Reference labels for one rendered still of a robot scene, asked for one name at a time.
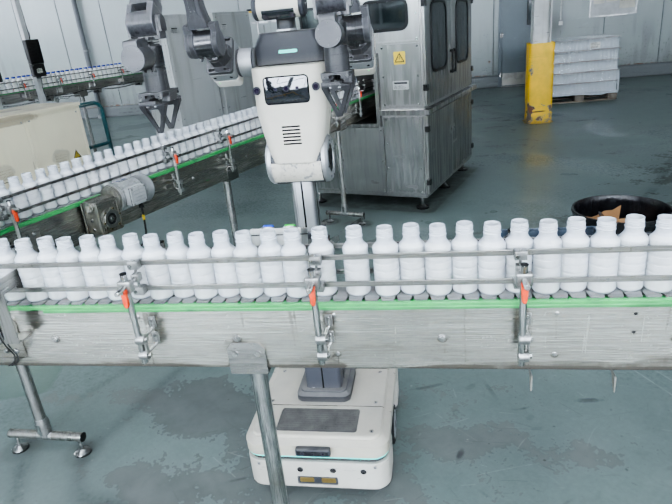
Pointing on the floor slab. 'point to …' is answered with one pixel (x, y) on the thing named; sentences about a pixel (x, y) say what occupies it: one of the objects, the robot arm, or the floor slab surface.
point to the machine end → (410, 101)
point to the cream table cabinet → (40, 138)
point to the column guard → (539, 82)
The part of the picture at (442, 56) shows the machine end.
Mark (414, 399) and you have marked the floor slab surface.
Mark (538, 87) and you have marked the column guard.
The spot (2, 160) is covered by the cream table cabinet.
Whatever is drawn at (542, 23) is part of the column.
